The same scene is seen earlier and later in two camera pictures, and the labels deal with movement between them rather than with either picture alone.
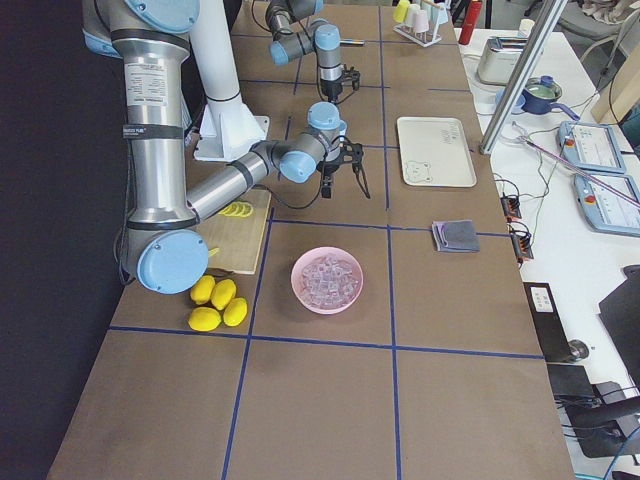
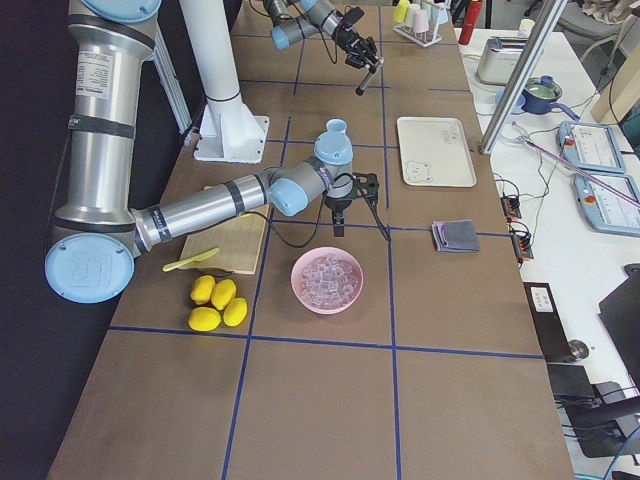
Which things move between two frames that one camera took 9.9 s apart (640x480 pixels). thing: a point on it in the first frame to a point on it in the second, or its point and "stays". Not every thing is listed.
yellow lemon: x=205 y=319 stays
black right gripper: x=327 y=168 to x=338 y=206
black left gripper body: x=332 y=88 to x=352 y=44
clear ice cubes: x=328 y=281 stays
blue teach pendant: x=591 y=147 stays
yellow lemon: x=201 y=292 stays
